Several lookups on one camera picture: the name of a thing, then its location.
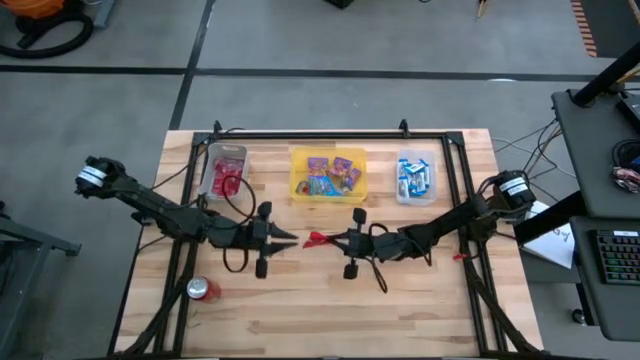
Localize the red soda can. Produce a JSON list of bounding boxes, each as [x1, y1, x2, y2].
[[185, 275, 223, 304]]

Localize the candy bag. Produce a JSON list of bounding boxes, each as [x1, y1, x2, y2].
[[611, 165, 640, 195]]

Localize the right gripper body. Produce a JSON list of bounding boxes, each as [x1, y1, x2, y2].
[[343, 207, 404, 280]]

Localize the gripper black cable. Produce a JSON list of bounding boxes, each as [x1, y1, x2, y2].
[[366, 223, 390, 295], [221, 174, 258, 274]]

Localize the yellow plastic bin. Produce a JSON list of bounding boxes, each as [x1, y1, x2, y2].
[[289, 146, 369, 205]]

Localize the clear plastic bin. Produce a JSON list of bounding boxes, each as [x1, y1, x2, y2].
[[395, 148, 438, 207]]

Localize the black vacuum hose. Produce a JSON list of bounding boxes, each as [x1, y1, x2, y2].
[[0, 12, 96, 60]]

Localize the black headphones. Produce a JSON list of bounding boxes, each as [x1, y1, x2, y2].
[[611, 138, 640, 171]]

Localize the backlit black keyboard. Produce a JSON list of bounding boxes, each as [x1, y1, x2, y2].
[[594, 228, 640, 287]]

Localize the black aluminium table frame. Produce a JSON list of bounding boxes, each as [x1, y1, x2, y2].
[[107, 130, 546, 360]]

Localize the orange vacuum cleaner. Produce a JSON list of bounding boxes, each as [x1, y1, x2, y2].
[[0, 0, 67, 20]]

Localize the grey metal table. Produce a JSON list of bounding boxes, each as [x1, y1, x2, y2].
[[0, 199, 83, 360]]

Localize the thin floor cables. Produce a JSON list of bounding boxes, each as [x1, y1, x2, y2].
[[491, 117, 577, 181]]

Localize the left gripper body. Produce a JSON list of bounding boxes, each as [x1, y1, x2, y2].
[[219, 201, 274, 280]]

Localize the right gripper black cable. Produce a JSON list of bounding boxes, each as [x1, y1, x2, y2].
[[366, 223, 390, 295]]

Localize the white paper sheet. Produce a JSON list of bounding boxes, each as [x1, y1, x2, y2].
[[521, 201, 577, 270]]

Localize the grey desk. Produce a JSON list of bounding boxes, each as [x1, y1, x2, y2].
[[568, 214, 640, 343], [551, 88, 640, 220]]

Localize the pink candy pack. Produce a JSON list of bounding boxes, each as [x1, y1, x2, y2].
[[214, 156, 246, 175]]

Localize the white bin with handle hole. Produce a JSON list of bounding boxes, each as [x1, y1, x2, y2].
[[198, 143, 250, 202]]

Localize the dark mat with orange stripes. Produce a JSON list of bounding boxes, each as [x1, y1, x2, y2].
[[569, 0, 640, 59]]

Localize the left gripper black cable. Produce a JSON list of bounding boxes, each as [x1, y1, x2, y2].
[[221, 174, 258, 274]]

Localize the black pole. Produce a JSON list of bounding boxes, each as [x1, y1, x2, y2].
[[571, 41, 640, 108]]

